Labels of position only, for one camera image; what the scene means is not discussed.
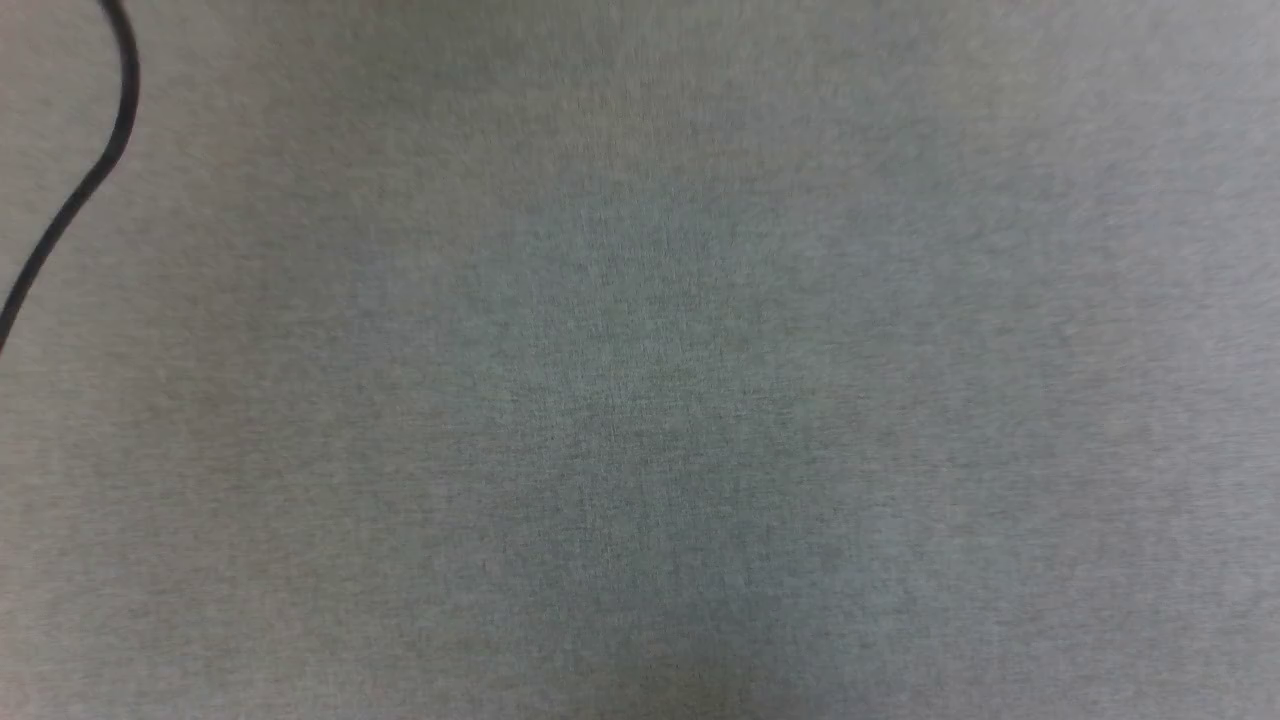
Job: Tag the grey fabric sofa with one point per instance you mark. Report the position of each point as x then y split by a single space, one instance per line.
640 400

